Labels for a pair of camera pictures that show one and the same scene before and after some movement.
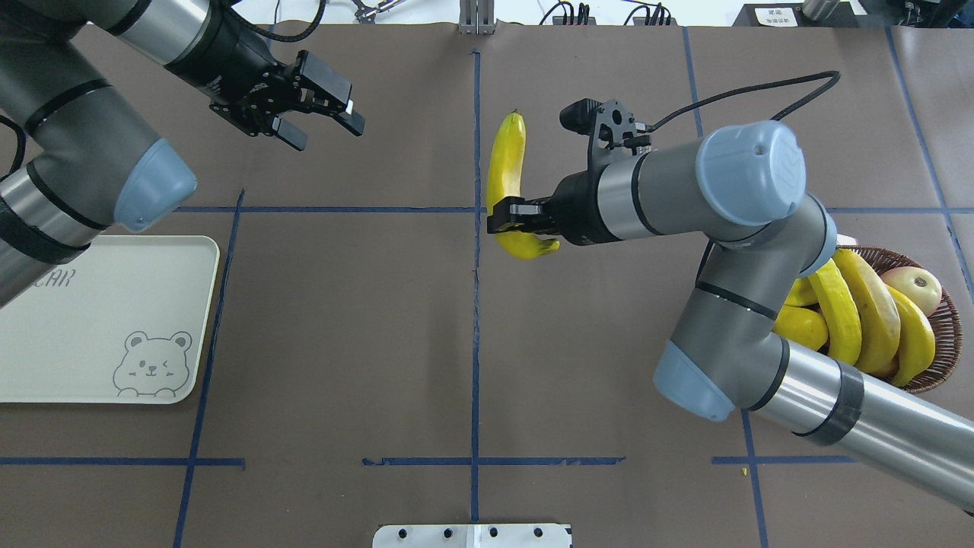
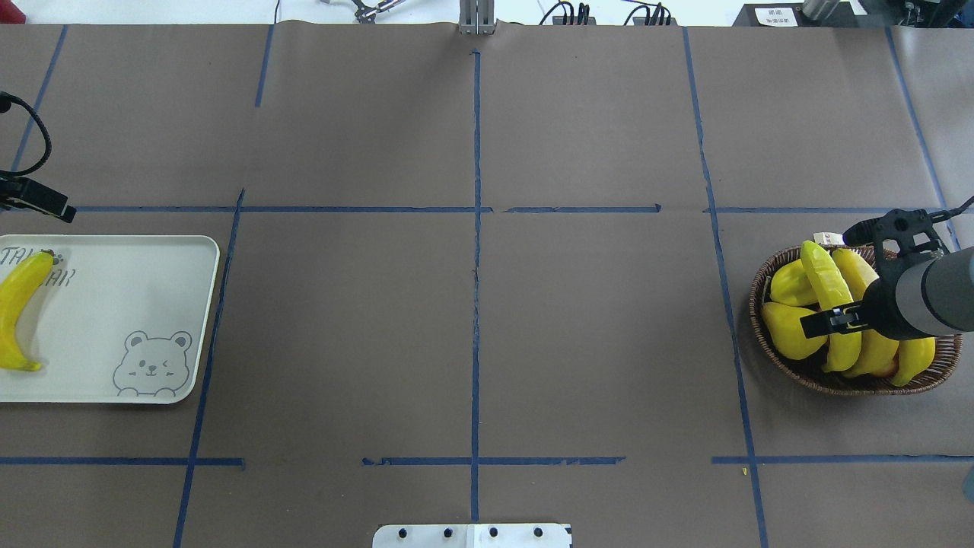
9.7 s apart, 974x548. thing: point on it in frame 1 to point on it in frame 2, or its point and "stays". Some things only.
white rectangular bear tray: [123, 323] stays
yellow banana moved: [843, 324] stays
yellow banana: [917, 344] stays
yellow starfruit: [801, 293] stays
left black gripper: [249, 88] to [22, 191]
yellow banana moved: [505, 176] to [14, 291]
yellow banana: [878, 313] stays
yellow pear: [800, 325] stays
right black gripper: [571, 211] to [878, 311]
